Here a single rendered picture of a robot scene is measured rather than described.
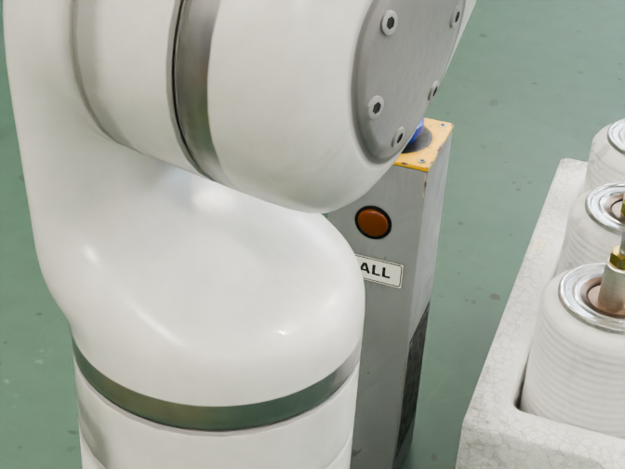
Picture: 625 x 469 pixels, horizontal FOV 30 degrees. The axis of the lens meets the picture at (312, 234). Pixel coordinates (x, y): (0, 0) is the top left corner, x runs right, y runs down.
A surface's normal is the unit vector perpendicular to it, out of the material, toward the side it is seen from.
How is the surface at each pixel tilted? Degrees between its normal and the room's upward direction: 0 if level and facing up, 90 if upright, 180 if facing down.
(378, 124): 92
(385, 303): 90
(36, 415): 0
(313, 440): 90
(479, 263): 0
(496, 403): 0
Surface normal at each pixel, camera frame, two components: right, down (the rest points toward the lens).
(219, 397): 0.07, 0.53
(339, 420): 0.86, 0.32
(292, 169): 0.00, 0.75
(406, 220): -0.34, 0.50
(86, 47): -0.55, 0.44
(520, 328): 0.05, -0.83
